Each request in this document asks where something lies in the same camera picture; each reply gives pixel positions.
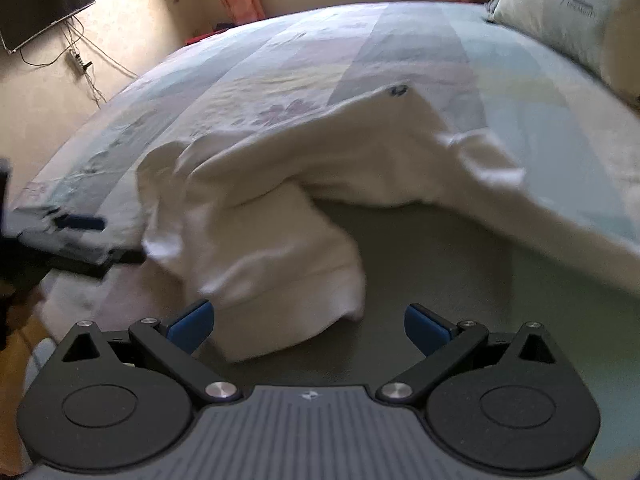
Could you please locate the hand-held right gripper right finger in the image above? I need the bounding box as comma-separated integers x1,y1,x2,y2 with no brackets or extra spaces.
375,303,561,404

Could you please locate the thin wall cable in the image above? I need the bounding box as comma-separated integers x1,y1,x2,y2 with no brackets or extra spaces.
20,15,141,108

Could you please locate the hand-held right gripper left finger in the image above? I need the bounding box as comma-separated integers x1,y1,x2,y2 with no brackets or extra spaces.
60,299,244,404

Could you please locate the pastel patchwork bed sheet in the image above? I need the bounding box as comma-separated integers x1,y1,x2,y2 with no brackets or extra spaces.
10,2,640,480

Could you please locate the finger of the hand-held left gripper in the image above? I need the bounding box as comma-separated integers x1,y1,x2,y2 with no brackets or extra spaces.
50,214,107,231
46,248,147,279

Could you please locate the red object beyond bed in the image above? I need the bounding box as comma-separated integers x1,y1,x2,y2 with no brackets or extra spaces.
184,22,236,47

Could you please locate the white printed t-shirt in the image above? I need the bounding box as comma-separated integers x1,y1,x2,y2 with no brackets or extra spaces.
135,85,640,363

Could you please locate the large pale printed pillow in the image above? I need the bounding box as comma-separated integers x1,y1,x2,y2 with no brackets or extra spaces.
492,0,640,100

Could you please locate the black wall television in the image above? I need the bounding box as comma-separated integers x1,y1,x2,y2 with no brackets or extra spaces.
0,0,97,54

